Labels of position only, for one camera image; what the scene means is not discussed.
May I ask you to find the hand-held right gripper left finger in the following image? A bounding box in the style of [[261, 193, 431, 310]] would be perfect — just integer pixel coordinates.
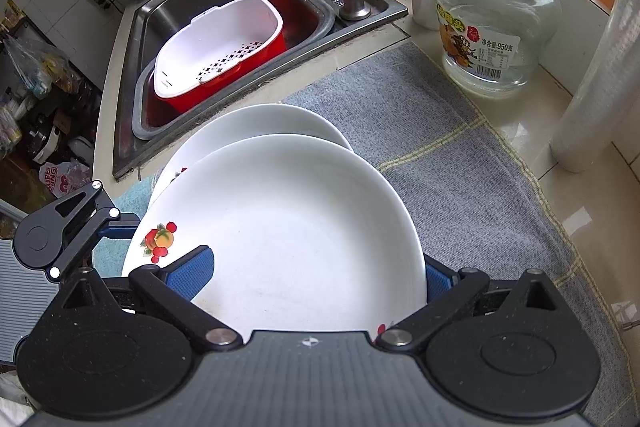
[[64, 245, 244, 354]]

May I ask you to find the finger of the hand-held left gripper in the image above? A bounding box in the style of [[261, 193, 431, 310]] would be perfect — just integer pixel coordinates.
[[47, 179, 142, 281]]

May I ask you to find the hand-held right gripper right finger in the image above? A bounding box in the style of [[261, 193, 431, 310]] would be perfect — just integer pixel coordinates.
[[375, 259, 557, 356]]

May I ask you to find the white fruit print plate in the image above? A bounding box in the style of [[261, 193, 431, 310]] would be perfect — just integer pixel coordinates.
[[121, 133, 427, 340], [148, 103, 355, 208]]

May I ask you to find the red white plastic bag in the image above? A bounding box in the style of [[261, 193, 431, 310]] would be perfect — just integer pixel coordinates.
[[39, 159, 93, 199]]

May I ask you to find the grey blue checkered mat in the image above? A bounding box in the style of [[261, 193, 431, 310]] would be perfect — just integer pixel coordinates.
[[92, 41, 640, 427]]

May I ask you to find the person's white clothing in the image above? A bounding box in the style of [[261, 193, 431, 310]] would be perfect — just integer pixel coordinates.
[[0, 372, 31, 427]]

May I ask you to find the clear plastic bag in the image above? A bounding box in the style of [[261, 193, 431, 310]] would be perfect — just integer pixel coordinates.
[[2, 34, 81, 98]]

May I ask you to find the white plastic colander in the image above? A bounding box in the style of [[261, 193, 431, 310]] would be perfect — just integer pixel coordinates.
[[153, 0, 284, 100]]

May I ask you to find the glass jar yellow lid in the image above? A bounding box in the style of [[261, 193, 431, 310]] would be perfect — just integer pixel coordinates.
[[432, 0, 562, 96]]

